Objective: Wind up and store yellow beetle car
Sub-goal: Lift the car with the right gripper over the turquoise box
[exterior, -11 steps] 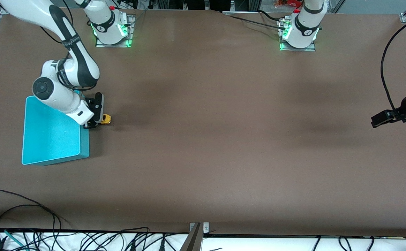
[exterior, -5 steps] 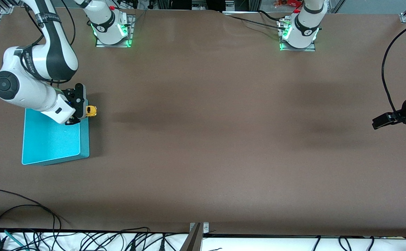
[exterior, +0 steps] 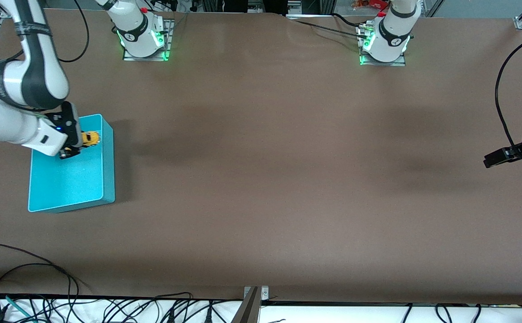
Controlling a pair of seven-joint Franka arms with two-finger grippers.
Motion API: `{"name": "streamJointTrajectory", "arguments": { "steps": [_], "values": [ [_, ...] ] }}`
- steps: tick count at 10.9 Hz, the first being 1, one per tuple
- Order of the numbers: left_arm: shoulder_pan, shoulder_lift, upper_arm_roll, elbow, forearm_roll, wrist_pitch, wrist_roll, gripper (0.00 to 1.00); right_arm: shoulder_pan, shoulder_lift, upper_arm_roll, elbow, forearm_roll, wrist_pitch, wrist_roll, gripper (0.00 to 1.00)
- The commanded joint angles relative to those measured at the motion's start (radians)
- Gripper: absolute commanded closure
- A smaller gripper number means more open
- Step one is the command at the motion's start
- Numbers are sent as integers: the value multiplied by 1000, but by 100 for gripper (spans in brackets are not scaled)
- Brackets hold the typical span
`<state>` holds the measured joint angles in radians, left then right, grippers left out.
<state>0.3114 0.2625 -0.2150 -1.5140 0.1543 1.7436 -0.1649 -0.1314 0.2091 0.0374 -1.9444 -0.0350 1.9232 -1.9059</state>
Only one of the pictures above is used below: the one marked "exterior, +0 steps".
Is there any yellow beetle toy car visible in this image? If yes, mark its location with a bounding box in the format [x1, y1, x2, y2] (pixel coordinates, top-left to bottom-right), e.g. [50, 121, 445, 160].
[66, 130, 101, 151]

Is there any teal plastic storage bin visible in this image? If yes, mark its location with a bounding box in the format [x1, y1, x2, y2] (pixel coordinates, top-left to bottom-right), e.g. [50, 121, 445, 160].
[28, 114, 116, 213]

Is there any red snack package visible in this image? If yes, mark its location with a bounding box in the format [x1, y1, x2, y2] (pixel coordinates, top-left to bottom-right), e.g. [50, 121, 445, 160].
[351, 0, 389, 10]

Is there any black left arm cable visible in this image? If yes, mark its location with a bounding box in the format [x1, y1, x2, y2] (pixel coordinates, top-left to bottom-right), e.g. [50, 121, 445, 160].
[494, 29, 522, 169]

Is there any black looping right arm cable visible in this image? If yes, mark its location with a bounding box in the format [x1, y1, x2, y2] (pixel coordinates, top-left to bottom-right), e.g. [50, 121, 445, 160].
[57, 0, 90, 62]

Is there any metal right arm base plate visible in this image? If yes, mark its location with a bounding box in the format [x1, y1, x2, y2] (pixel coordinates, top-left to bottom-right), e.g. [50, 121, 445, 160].
[123, 19, 173, 61]

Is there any teal cable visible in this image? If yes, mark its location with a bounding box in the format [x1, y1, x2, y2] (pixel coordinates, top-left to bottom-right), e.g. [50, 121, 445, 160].
[0, 292, 35, 323]

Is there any black braided cable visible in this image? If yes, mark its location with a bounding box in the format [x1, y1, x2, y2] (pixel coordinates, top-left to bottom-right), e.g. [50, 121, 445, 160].
[287, 15, 371, 41]

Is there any metal corner bracket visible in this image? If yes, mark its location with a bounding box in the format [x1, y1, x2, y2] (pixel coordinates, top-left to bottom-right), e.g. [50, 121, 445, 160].
[244, 286, 270, 300]

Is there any grey metal frame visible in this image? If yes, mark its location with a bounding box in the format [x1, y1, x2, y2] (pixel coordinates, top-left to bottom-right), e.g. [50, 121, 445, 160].
[288, 0, 320, 17]

